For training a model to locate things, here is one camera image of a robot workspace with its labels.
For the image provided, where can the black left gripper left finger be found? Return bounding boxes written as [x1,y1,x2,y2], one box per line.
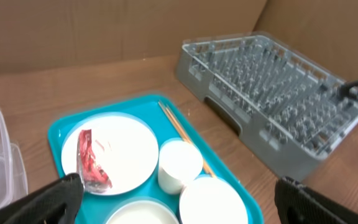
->
[0,173,84,224]

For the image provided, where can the grey bowl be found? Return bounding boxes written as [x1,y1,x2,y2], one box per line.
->
[105,199,180,224]

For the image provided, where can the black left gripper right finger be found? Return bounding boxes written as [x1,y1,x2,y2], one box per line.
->
[274,177,358,224]

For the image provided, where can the grey dish rack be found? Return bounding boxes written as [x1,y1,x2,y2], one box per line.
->
[175,32,358,180]

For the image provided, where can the red snack wrapper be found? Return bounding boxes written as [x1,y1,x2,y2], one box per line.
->
[76,129,112,194]

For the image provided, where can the wooden chopstick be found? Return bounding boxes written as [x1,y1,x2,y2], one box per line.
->
[162,104,216,178]
[158,101,216,178]

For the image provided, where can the white bowl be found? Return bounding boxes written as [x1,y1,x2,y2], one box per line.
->
[179,177,249,224]

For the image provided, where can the white cup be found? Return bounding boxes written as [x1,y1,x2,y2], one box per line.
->
[158,138,203,195]

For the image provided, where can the large white plate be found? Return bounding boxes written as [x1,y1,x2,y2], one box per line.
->
[61,112,158,196]

